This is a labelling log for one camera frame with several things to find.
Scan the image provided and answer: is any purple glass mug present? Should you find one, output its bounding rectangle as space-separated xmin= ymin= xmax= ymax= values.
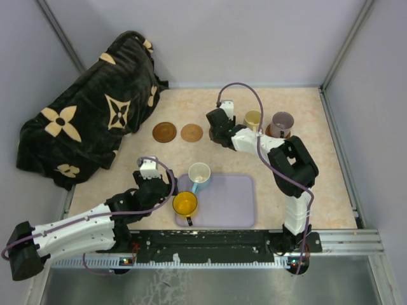
xmin=271 ymin=112 xmax=294 ymax=138

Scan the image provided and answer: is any cream ceramic mug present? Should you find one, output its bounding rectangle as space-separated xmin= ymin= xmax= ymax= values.
xmin=243 ymin=110 xmax=263 ymax=132

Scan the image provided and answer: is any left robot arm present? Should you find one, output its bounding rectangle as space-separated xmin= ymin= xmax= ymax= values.
xmin=1 ymin=170 xmax=177 ymax=281

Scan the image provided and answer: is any dark wooden coaster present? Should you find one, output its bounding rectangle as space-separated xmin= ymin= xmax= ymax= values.
xmin=209 ymin=128 xmax=221 ymax=144

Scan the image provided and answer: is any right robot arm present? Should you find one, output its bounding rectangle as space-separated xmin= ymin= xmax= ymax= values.
xmin=206 ymin=108 xmax=319 ymax=252

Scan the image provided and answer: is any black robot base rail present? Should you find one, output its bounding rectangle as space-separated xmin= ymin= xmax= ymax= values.
xmin=95 ymin=222 xmax=322 ymax=264

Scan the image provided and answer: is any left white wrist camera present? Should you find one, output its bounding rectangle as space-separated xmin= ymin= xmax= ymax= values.
xmin=137 ymin=156 xmax=160 ymax=180

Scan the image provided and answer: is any white blue mug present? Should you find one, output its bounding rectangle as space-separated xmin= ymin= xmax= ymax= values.
xmin=188 ymin=163 xmax=211 ymax=194

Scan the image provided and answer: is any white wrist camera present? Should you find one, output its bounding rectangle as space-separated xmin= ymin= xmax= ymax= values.
xmin=137 ymin=156 xmax=160 ymax=180
xmin=217 ymin=100 xmax=234 ymax=120

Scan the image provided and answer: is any yellow glass mug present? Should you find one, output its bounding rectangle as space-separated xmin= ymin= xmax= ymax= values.
xmin=172 ymin=191 xmax=198 ymax=226

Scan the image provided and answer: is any woven rattan coaster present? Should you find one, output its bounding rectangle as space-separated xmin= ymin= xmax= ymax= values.
xmin=181 ymin=124 xmax=203 ymax=142

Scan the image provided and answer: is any brown wooden coaster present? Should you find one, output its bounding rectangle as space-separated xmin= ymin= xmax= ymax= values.
xmin=265 ymin=124 xmax=291 ymax=139
xmin=152 ymin=122 xmax=177 ymax=143

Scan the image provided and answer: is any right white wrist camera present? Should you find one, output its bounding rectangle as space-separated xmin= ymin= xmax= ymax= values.
xmin=217 ymin=100 xmax=234 ymax=120

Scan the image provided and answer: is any lavender plastic tray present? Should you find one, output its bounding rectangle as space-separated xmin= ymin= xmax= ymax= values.
xmin=174 ymin=173 xmax=257 ymax=229

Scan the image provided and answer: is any black floral blanket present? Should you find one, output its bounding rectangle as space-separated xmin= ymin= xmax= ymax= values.
xmin=16 ymin=31 xmax=169 ymax=190

